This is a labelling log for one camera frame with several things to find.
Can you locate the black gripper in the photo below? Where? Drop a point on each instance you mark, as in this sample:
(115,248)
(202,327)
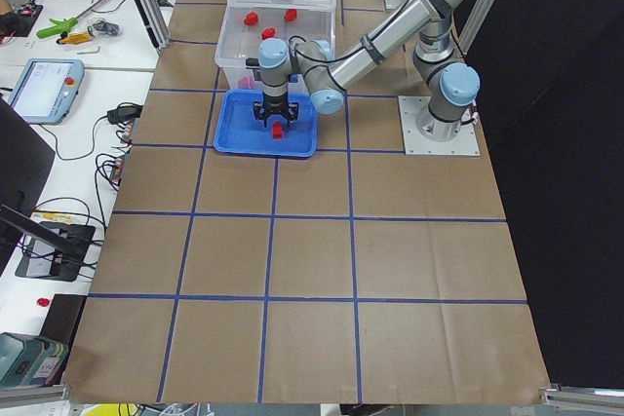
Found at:
(275,106)

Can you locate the red block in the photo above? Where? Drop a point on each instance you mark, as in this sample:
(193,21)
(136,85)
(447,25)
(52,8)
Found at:
(277,130)
(290,15)
(268,33)
(251,19)
(246,83)

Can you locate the blue plastic tray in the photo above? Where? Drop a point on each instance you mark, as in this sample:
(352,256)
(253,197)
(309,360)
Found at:
(237,131)

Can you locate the clear plastic storage box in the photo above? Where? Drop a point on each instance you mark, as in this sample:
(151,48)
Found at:
(237,41)

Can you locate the teach pendant tablet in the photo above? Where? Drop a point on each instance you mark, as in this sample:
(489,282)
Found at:
(46,89)

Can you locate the green handled tool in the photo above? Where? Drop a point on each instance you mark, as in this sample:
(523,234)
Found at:
(58,26)

